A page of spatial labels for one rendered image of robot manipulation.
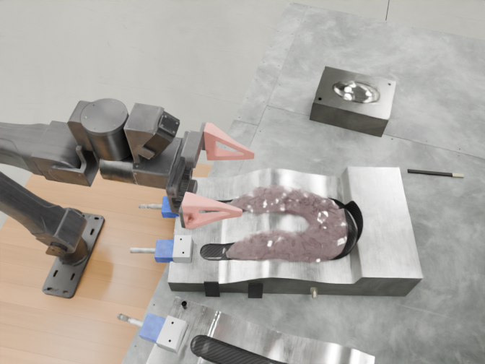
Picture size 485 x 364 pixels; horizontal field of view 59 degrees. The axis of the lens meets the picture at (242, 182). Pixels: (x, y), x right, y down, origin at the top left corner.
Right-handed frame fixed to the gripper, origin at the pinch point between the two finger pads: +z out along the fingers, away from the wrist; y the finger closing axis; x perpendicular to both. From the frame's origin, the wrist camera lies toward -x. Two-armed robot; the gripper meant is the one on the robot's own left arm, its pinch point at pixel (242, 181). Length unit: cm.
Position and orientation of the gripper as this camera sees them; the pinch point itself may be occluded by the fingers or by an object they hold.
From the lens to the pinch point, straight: 58.8
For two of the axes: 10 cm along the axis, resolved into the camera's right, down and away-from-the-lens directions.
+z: 9.8, 1.6, -0.9
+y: 1.8, -8.2, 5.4
